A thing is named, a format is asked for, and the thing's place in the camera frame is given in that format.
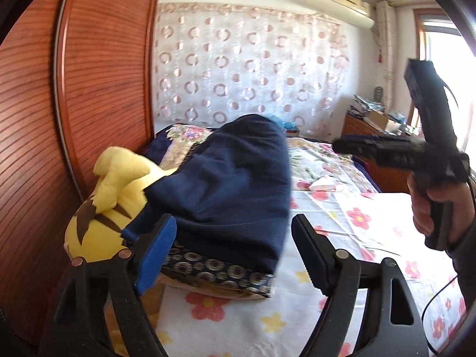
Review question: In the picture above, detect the cardboard box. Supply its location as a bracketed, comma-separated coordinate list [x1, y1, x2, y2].
[362, 109, 400, 132]

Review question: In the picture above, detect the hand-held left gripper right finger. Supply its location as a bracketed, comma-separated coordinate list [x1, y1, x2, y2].
[291, 214, 425, 357]

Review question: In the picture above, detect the dark ring-patterned cloth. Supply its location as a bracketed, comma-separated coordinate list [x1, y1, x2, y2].
[160, 243, 276, 299]

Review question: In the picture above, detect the navy printed t-shirt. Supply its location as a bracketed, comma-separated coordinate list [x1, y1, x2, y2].
[143, 115, 292, 273]

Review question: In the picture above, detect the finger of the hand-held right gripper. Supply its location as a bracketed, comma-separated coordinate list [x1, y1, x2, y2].
[332, 136, 388, 166]

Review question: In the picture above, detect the wall air conditioner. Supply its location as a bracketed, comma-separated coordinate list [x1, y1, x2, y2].
[307, 0, 375, 28]

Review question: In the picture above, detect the person's right hand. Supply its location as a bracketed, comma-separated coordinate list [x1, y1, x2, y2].
[406, 173, 476, 246]

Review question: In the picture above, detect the stack of papers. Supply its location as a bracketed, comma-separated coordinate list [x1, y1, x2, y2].
[351, 94, 383, 114]

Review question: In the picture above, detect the person's right forearm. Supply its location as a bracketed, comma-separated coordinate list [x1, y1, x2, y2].
[444, 217, 476, 306]

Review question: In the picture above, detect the thin black cable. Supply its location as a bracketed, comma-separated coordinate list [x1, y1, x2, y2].
[422, 273, 460, 356]

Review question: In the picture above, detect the yellow plush toy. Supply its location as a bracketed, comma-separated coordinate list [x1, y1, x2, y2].
[63, 146, 175, 268]

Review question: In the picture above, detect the white flower-print bed sheet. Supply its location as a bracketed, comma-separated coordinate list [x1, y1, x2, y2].
[104, 190, 469, 357]

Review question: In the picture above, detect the beige window curtain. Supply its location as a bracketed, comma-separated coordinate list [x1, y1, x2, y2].
[374, 0, 397, 86]

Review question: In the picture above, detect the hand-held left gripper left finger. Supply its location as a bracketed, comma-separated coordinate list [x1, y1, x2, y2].
[39, 214, 177, 357]

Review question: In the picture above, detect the long wooden cabinet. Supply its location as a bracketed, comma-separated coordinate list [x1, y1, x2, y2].
[342, 113, 421, 194]

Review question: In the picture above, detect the sheer circle-patterned curtain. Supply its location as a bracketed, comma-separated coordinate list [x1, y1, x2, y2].
[152, 3, 350, 140]

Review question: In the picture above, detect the wooden-framed window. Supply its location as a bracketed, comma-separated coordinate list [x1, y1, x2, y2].
[413, 7, 473, 149]

